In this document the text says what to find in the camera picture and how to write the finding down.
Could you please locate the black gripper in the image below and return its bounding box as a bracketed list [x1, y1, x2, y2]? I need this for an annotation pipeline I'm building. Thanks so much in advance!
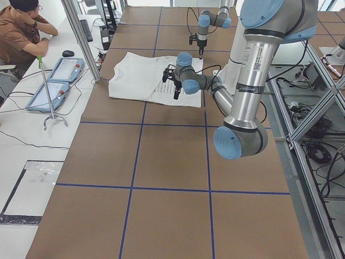
[197, 38, 208, 59]
[173, 78, 182, 100]

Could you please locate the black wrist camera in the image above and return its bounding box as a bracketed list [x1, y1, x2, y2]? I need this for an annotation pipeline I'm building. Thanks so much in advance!
[189, 33, 198, 45]
[162, 64, 175, 83]

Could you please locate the seated person brown shirt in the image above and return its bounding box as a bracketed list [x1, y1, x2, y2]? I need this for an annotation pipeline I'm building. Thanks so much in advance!
[1, 0, 58, 80]

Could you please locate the upper blue teach pendant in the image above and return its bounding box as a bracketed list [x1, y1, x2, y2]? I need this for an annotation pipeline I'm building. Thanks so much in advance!
[48, 57, 84, 83]

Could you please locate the metal rod reacher tool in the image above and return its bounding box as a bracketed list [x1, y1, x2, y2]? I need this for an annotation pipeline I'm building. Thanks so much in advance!
[37, 56, 68, 130]

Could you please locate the clear plastic sheet taped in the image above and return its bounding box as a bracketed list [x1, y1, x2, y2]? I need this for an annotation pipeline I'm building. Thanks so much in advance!
[1, 160, 64, 226]

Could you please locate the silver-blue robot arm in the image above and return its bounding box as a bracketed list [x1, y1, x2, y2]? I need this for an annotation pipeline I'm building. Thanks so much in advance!
[189, 0, 234, 59]
[163, 1, 318, 159]

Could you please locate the aluminium frame post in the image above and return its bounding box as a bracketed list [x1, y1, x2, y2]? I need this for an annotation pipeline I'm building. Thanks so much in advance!
[61, 0, 100, 83]

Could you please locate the third grey-blue robot arm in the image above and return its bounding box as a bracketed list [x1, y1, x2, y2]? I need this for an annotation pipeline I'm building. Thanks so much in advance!
[319, 38, 344, 65]

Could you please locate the lower blue teach pendant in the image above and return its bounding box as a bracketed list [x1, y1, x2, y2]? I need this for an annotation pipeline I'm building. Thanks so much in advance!
[25, 81, 71, 113]

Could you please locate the black computer mouse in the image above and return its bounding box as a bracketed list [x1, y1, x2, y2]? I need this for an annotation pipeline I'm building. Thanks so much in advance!
[61, 50, 74, 57]

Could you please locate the black keyboard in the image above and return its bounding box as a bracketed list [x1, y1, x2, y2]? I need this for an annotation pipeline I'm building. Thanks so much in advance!
[79, 19, 93, 42]

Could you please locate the blue teach pendant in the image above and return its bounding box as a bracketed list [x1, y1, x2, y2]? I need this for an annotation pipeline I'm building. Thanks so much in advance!
[48, 57, 84, 83]
[25, 81, 71, 113]

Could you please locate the black box white label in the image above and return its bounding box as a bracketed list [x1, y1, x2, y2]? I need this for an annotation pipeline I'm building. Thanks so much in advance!
[100, 29, 111, 50]

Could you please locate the white long-sleeve printed shirt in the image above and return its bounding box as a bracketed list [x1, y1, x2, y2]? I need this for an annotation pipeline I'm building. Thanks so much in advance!
[108, 52, 201, 108]

